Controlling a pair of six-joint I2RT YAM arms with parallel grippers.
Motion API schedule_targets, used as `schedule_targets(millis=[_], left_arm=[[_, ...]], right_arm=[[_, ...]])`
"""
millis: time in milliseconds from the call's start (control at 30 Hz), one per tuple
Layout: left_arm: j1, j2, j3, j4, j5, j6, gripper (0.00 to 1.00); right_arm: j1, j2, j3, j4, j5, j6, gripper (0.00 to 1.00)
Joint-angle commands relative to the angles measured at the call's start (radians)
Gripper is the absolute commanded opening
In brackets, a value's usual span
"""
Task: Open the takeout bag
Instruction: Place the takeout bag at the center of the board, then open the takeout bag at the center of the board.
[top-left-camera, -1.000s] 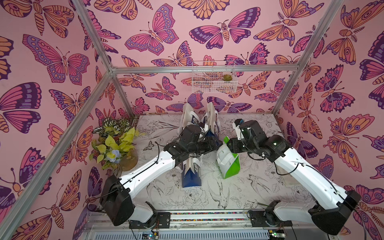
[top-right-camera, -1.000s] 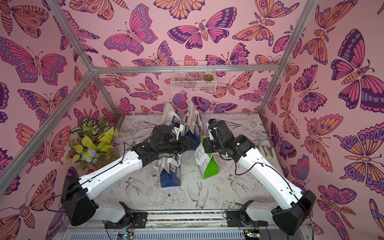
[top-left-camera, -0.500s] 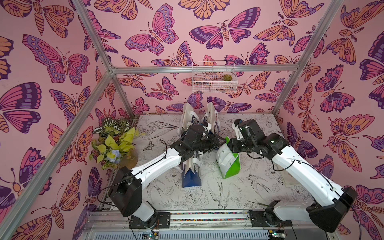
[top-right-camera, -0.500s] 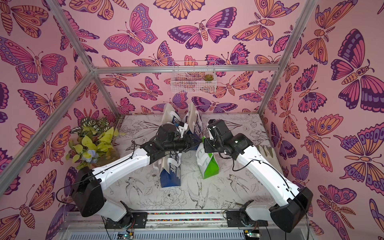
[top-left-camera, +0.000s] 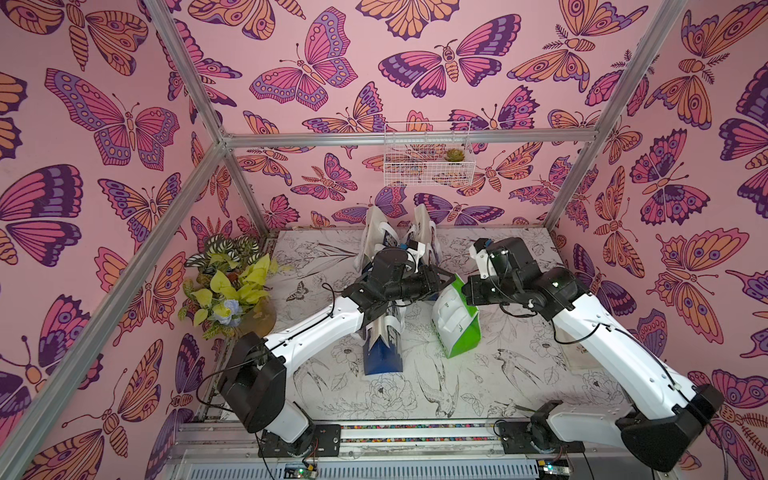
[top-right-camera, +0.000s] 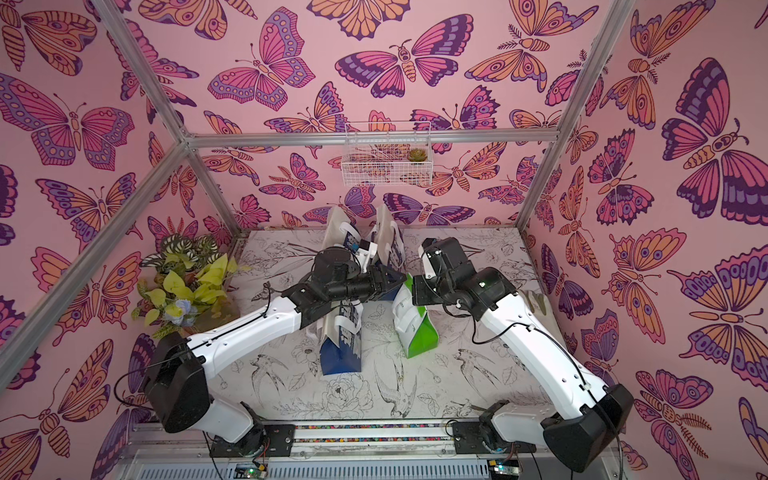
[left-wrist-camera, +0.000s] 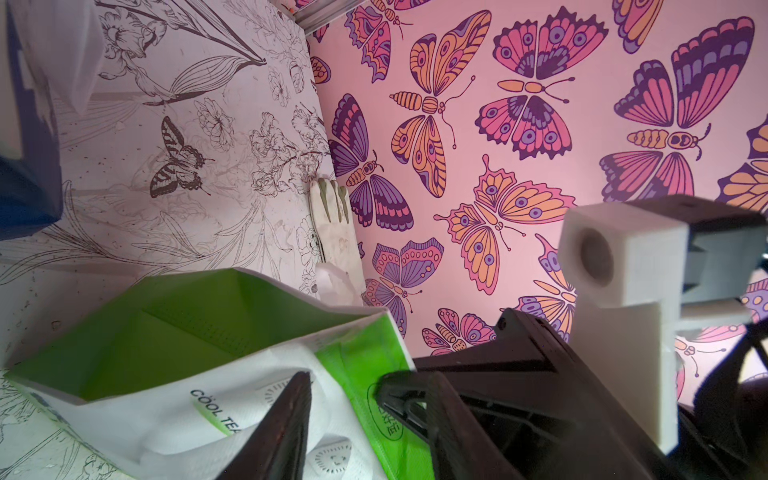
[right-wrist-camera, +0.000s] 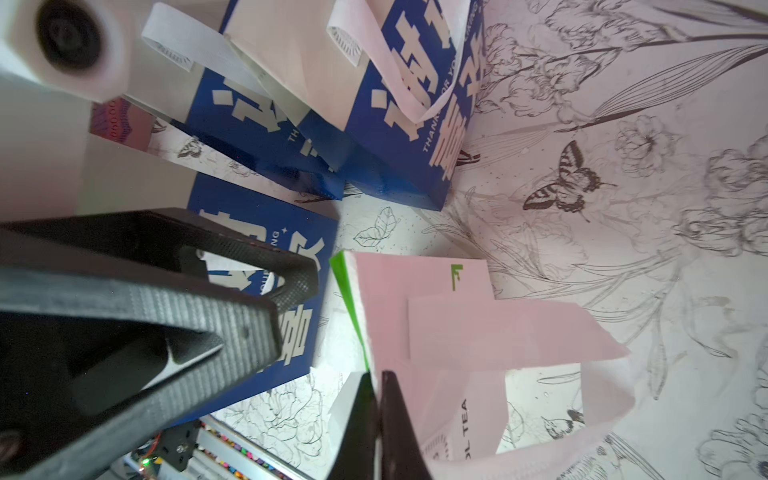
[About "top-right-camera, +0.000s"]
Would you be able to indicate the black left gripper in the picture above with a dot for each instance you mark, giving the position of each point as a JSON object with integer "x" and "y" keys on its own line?
{"x": 377, "y": 284}

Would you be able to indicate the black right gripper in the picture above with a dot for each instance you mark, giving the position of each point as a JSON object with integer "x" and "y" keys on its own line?
{"x": 419, "y": 291}

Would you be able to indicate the blue white takeout bag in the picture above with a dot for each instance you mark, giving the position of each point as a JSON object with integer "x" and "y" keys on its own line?
{"x": 339, "y": 332}

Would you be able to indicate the green white takeout bag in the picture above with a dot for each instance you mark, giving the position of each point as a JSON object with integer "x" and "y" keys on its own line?
{"x": 412, "y": 323}

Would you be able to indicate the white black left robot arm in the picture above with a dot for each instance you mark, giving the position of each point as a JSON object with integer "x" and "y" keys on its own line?
{"x": 176, "y": 380}

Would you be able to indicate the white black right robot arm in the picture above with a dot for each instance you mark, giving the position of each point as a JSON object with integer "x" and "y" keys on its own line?
{"x": 588, "y": 413}

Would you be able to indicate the back left blue white bag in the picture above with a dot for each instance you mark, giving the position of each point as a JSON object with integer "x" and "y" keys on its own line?
{"x": 341, "y": 233}

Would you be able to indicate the back right blue white bag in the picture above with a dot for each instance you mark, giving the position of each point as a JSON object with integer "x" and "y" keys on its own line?
{"x": 386, "y": 235}

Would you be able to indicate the beige gardening glove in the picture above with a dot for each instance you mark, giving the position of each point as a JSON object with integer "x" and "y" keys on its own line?
{"x": 541, "y": 308}

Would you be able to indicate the small succulent in basket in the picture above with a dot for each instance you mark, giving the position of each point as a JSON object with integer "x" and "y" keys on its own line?
{"x": 417, "y": 155}

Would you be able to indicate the artificial potted plant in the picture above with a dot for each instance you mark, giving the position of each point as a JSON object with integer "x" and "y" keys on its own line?
{"x": 189, "y": 291}

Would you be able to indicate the white wire basket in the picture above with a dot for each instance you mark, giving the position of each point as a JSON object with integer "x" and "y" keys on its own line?
{"x": 375, "y": 153}

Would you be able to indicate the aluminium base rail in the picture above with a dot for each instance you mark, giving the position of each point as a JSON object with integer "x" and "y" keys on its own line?
{"x": 415, "y": 449}

